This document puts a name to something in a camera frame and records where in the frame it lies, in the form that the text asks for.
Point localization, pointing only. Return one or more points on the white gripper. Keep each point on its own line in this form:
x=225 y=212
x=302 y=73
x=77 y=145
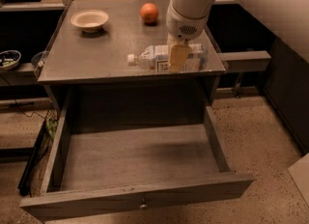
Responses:
x=182 y=25

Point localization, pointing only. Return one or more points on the clear blue-label plastic bottle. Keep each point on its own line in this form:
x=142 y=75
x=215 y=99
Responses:
x=155 y=58

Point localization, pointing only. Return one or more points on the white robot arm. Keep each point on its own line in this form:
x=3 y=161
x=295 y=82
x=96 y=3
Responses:
x=286 y=19

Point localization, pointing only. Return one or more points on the open grey top drawer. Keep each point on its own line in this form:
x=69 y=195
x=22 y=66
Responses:
x=115 y=146

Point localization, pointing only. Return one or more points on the round metal drawer knob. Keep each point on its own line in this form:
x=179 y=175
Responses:
x=143 y=204

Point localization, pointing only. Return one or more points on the orange fruit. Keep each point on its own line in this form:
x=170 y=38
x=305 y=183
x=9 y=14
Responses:
x=149 y=13

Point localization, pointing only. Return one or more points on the grey side shelf bar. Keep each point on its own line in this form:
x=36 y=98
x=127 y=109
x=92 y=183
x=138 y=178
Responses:
x=246 y=61

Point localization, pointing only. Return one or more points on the grey wooden cabinet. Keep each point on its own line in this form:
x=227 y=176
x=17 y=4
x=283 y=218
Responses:
x=78 y=58

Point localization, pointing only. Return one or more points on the beige paper bowl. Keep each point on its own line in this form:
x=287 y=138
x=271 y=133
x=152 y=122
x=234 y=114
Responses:
x=89 y=21

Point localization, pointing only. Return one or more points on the blue patterned bowl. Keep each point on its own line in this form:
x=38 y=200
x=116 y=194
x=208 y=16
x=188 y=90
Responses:
x=9 y=59

